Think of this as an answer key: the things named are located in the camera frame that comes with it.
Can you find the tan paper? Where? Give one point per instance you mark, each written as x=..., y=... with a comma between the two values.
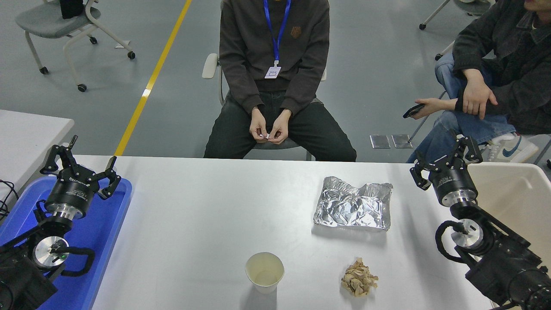
x=357, y=280

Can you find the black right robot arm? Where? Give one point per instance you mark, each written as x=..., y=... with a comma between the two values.
x=508, y=267

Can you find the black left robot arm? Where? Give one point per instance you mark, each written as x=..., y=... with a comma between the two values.
x=17, y=280

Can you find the black phone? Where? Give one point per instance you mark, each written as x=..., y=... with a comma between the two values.
x=413, y=111

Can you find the person's right hand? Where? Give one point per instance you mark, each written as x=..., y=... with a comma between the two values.
x=475, y=94
x=258, y=125

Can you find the yellow floor tape line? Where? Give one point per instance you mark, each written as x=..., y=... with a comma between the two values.
x=150, y=82

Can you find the grey wheeled chair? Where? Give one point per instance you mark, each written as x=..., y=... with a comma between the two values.
x=473, y=6
x=47, y=19

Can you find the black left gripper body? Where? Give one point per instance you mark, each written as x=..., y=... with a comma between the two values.
x=71, y=191

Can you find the white side table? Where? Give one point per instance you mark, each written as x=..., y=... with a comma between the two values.
x=26, y=137

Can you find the black bag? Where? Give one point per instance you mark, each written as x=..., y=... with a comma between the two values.
x=71, y=8

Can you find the foil tray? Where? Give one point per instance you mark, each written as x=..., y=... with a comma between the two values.
x=353, y=206

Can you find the person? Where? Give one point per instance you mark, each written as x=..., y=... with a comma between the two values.
x=245, y=43
x=516, y=51

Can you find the pale paper cup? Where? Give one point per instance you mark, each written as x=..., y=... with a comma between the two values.
x=264, y=275

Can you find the large pale bin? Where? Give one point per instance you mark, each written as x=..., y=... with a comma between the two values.
x=516, y=193

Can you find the metal floor plate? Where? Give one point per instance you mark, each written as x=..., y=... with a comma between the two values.
x=380, y=141
x=401, y=141

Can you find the person's left hand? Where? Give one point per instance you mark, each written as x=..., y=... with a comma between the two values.
x=280, y=127
x=437, y=106

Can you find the blue plastic tray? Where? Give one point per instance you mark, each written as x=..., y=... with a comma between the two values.
x=103, y=232

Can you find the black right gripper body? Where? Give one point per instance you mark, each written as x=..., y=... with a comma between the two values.
x=452, y=181

